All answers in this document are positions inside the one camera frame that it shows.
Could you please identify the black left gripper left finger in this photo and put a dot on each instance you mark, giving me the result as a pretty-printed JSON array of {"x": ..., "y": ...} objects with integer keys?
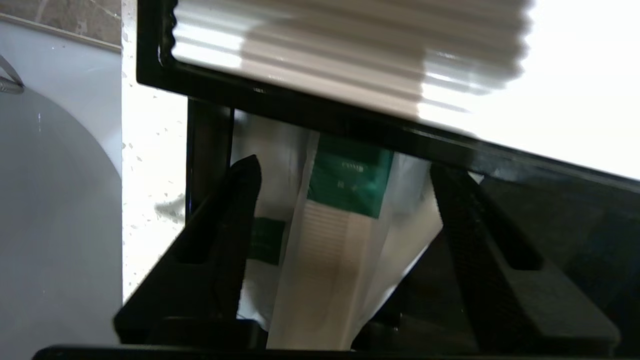
[{"x": 200, "y": 280}]

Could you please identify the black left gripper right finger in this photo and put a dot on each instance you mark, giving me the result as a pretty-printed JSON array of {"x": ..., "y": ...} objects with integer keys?
[{"x": 510, "y": 300}]

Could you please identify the black amenity tray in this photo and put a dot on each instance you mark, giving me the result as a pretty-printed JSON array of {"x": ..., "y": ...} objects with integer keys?
[{"x": 575, "y": 240}]

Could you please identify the comb packet with green label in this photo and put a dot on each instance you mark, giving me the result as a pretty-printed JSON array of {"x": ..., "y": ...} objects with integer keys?
[{"x": 330, "y": 250}]

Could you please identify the black box body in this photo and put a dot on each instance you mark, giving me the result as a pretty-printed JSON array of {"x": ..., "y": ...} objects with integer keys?
[{"x": 300, "y": 107}]

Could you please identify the long packet with green label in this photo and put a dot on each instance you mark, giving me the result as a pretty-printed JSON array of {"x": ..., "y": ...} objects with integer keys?
[{"x": 272, "y": 190}]

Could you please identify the white bathtub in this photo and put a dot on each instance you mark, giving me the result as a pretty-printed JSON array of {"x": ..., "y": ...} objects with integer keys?
[{"x": 55, "y": 225}]

